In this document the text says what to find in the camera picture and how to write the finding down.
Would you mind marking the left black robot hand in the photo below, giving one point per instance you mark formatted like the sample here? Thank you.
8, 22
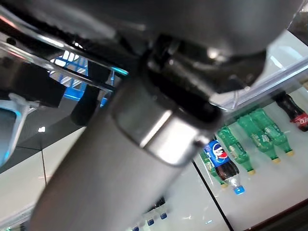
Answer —
36, 84

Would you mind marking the blue plastic shopping basket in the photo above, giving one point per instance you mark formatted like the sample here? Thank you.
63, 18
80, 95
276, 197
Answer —
72, 93

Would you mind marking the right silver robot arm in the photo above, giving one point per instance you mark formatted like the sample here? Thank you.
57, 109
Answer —
108, 156

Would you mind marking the white paper scrap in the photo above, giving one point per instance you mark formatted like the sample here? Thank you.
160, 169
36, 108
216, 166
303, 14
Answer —
42, 129

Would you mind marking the cola bottle blue label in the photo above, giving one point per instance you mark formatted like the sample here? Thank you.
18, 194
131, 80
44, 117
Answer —
136, 228
221, 158
163, 214
150, 221

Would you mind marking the green soda bottle yellow cap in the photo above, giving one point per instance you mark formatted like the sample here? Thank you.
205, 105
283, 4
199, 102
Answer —
272, 132
237, 149
211, 168
258, 142

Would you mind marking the cola bottle red label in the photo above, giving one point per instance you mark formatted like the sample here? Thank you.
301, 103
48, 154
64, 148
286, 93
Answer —
294, 113

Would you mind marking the black shelf upright post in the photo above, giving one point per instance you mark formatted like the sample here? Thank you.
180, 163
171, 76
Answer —
215, 199

